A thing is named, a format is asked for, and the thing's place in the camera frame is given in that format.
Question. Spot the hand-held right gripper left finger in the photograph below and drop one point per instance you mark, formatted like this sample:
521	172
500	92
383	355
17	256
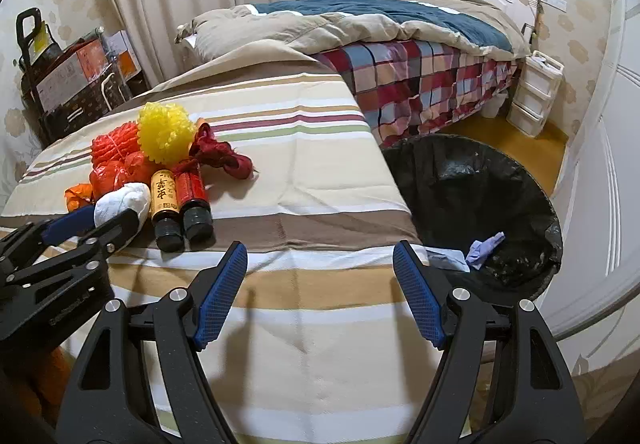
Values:
225	294

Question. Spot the plaid bed sheet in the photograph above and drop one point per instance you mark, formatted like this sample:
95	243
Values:
425	79

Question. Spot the purple glove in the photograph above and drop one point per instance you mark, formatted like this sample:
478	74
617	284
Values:
482	249

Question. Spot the brown bottle yellow label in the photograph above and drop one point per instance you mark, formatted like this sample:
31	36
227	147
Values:
166	204

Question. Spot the pale blue paper scrap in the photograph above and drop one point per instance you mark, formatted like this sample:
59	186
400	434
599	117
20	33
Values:
447	260

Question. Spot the teal and beige duvet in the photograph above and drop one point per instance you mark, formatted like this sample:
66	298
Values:
400	19

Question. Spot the black trolley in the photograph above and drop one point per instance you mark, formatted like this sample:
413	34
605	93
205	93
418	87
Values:
27	39

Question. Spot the white plastic drawer unit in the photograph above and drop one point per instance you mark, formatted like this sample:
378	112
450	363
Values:
535	94

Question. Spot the yellow foam fruit net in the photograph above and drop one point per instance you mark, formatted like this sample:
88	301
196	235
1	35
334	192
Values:
162	134

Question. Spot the white and orange box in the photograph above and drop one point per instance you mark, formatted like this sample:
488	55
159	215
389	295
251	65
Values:
125	52

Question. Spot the brown bottle red label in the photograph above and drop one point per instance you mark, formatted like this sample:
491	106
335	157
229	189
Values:
195	204

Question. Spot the white tube frame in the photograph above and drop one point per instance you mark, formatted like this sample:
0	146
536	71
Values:
106	89

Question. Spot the white wardrobe door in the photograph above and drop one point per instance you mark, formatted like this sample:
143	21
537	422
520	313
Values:
600	174

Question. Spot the dark red ribbon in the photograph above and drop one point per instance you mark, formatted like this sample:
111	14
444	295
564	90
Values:
220	154

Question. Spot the white wall socket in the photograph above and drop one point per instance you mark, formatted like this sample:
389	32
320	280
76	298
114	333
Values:
555	2

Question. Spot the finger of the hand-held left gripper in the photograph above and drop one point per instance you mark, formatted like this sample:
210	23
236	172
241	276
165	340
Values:
70	225
117	229

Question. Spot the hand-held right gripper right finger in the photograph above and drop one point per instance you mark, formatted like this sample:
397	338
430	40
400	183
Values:
420	294

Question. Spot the white container under bed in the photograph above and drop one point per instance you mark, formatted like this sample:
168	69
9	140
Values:
494	105

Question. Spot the white tissue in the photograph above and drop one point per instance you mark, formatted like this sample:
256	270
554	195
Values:
125	201

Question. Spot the orange fabric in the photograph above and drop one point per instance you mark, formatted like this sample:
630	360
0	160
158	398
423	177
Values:
50	379

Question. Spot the orange plastic wrapper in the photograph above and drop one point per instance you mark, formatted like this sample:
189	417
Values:
140	167
107	177

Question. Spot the orange foam fruit net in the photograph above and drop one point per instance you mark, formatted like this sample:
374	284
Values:
112	144

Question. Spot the bin with black bag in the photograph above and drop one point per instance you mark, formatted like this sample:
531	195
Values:
475	204

